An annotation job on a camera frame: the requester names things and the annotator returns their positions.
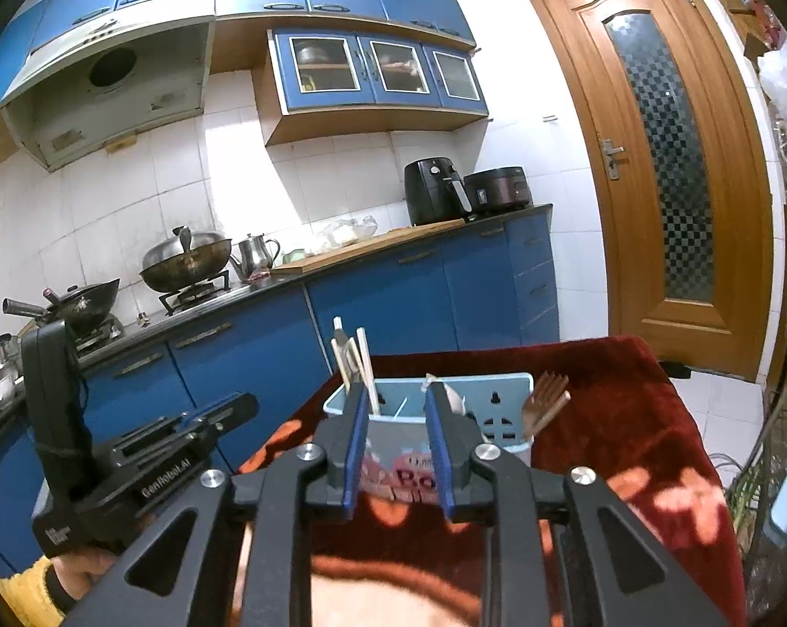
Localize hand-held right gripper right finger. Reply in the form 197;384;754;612
425;380;727;627

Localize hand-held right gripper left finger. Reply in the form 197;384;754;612
60;382;372;627

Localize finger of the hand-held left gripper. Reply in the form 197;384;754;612
178;393;260;435
109;416;202;471

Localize light blue utensil holder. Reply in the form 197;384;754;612
323;372;536;507

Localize person's left hand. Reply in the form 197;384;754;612
63;550;120;599

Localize white ceramic spoon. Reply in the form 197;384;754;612
425;374;468;416

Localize black wok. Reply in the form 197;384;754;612
2;277;121;339

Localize gas stove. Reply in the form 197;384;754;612
73;271;234;347

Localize wooden fork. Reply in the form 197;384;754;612
523;392;572;443
527;371;568;432

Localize metal wok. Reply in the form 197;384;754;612
138;238;234;293

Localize metal kettle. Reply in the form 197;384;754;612
229;233;281;283

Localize blue base cabinets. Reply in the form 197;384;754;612
0;204;561;576

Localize red printed blanket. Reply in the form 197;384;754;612
237;336;750;627

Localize metal wok lid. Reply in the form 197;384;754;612
144;226;228;269

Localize clear plastic food bag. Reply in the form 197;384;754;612
310;214;379;254

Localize wooden cutting board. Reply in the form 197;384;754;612
269;217;466;275

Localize black air fryer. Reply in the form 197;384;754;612
403;157;473;226

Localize dark rice cooker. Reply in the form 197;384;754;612
464;166;534;215

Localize range hood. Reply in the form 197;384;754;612
2;18;215;174

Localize wooden door with glass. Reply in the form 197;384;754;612
525;0;777;383

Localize white plastic bag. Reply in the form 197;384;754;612
756;45;787;203

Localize blue glass-door wall cabinet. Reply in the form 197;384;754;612
253;27;492;148

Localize metal door handle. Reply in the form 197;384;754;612
599;139;625;180

